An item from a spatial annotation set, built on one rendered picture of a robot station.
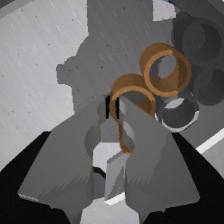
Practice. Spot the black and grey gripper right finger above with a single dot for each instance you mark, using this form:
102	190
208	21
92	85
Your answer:
166	173

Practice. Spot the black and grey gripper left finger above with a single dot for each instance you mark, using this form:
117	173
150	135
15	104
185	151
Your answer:
55	170

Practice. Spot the bronze bushing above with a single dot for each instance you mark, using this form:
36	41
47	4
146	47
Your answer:
122	146
130	82
172	84

